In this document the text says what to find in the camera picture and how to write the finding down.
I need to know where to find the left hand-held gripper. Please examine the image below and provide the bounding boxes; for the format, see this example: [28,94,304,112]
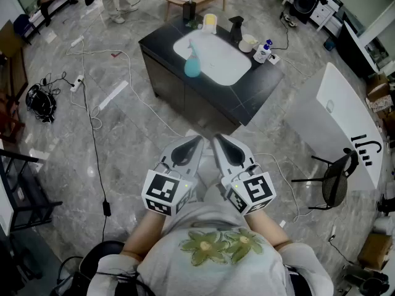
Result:
[141,135,206,217]

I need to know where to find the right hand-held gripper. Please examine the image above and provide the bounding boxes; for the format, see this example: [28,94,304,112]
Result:
[212,133,277,217]

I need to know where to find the teal spray bottle pink nozzle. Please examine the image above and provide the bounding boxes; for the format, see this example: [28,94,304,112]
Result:
[184,38,202,78]

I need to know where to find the person's left forearm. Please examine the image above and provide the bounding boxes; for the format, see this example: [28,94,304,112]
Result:
[122,210,164,262]

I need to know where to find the person's right forearm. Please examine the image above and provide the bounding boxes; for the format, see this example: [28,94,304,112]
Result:
[245,210,293,252]

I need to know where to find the white bottle with blue pump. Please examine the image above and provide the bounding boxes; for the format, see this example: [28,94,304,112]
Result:
[252,39,274,64]

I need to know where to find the person's light trousers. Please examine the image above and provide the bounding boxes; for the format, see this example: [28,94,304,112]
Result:
[196,154,225,205]

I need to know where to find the black sink cabinet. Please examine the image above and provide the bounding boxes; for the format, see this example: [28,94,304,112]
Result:
[138,14,285,135]

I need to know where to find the white floor tape strip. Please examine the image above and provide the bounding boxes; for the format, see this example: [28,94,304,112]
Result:
[98,80,129,111]

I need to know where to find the black mesh chair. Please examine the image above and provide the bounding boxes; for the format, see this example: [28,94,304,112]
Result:
[291,148,360,211]

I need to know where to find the white sink basin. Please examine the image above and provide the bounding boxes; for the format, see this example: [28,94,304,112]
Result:
[172,29,252,87]

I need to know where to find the person's white flower-print shirt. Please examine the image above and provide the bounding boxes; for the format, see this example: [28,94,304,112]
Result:
[88,200,335,296]

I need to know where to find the white cup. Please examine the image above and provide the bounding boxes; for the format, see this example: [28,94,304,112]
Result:
[238,34,259,54]

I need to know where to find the white bathtub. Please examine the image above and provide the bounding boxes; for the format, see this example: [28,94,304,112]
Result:
[283,62,385,191]

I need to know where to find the black round chair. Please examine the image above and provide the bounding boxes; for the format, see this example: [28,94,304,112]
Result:
[78,240,125,273]

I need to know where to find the black faucet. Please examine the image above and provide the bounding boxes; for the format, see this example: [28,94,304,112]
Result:
[228,15,245,43]

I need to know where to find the white holder with yellow sponge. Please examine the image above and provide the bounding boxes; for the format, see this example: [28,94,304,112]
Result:
[201,13,218,35]

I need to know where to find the black soap dispenser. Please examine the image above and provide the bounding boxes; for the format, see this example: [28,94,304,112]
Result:
[182,0,198,22]

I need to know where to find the black metal rack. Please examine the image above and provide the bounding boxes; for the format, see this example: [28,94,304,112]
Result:
[0,148,63,234]

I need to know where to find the cardboard box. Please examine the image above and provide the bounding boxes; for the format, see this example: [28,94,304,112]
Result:
[365,72,391,103]
[357,232,393,271]

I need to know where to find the black flat panel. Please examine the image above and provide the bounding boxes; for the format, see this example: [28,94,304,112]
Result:
[336,20,379,80]

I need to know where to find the white drawer cabinet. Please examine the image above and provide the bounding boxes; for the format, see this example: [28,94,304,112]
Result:
[308,0,344,32]

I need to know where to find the brown wooden furniture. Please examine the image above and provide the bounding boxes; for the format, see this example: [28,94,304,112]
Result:
[0,20,29,144]

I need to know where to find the blue chair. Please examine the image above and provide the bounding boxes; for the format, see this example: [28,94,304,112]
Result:
[12,13,41,44]

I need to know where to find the black cable bundle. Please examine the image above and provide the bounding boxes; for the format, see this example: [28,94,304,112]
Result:
[25,83,58,125]

